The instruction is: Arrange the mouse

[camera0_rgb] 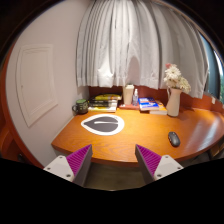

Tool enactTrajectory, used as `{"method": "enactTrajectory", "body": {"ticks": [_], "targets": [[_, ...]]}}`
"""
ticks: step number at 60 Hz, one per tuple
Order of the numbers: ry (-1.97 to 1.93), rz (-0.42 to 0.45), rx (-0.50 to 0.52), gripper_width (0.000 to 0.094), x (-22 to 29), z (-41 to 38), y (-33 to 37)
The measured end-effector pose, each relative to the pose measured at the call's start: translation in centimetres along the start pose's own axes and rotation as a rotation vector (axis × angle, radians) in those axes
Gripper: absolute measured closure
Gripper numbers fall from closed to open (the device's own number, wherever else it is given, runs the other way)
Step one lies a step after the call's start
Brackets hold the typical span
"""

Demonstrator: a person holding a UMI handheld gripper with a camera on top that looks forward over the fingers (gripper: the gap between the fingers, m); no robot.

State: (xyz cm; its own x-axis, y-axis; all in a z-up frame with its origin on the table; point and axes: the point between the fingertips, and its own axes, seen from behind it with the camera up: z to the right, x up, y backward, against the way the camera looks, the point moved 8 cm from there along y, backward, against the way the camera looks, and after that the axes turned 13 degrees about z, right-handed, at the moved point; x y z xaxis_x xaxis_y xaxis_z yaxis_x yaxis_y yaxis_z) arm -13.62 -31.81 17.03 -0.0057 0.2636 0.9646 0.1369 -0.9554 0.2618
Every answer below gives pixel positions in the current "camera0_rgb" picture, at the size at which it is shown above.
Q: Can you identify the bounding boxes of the white ceramic vase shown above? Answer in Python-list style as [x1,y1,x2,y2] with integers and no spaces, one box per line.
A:
[166,88,182,117]

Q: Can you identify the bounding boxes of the white bottom book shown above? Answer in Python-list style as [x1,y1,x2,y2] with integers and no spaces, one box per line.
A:
[88,106,117,113]

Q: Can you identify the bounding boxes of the red flat book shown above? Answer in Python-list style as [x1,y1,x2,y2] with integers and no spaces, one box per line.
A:
[119,104,139,110]

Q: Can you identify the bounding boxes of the clear sanitizer bottle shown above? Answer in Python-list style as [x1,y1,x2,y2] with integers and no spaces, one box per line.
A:
[132,89,138,106]

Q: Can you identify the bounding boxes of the black computer mouse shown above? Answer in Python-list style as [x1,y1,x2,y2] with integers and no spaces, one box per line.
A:
[168,132,180,147]

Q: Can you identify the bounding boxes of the white leaf-print mouse pad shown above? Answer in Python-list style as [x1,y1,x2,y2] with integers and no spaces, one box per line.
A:
[81,114,125,136]

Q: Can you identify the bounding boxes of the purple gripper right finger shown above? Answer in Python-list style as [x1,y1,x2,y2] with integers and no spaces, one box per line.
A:
[135,145,182,184]

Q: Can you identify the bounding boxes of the white wall access panel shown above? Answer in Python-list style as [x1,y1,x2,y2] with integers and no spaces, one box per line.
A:
[16,44,57,127]

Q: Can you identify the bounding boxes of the yellow-green top book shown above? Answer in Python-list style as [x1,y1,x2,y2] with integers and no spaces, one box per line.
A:
[94,94,122,100]

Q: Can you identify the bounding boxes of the dark middle book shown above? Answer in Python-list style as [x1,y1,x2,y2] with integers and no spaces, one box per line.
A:
[88,99,118,107]

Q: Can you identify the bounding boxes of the dark green mug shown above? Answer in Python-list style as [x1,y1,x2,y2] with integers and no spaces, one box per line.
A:
[72,99,88,114]

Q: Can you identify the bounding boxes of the white and pink flowers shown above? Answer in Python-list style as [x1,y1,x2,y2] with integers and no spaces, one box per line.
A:
[163,63,191,94]

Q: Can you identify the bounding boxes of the white curtain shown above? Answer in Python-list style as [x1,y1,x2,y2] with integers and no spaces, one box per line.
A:
[76,0,208,98]

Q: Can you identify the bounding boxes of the yellow book under blue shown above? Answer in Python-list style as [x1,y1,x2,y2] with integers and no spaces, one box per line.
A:
[150,100,167,115]

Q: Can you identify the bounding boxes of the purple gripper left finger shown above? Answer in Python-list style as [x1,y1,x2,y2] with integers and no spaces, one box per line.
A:
[44,145,93,186]

